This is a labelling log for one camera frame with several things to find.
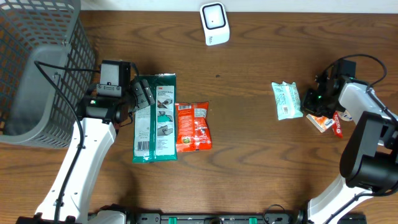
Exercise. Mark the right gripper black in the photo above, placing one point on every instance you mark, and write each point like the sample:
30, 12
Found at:
307, 104

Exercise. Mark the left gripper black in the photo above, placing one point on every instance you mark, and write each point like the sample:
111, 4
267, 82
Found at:
145, 93

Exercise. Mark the orange white small packet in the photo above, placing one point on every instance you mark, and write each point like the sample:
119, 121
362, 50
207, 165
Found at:
321, 123

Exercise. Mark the small red wrapper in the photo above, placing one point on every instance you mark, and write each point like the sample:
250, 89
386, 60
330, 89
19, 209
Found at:
337, 130

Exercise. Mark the teal white snack packet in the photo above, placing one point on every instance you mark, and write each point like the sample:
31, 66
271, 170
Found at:
287, 100

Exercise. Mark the green white snack bag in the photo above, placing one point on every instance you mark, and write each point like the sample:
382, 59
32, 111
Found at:
154, 126

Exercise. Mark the red snack packet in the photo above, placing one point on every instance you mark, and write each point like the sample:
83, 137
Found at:
193, 131

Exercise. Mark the green-lid white jar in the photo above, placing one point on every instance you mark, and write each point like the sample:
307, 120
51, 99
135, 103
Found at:
345, 116

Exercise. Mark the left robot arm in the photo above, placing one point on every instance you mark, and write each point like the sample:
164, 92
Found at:
99, 113

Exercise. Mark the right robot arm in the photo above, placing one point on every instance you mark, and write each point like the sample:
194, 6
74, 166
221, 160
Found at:
368, 164

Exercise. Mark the white barcode scanner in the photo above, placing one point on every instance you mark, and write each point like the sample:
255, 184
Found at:
215, 23

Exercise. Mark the grey plastic mesh basket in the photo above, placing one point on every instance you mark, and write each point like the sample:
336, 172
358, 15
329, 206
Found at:
39, 38

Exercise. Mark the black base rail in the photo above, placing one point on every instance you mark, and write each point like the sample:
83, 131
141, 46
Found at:
199, 217

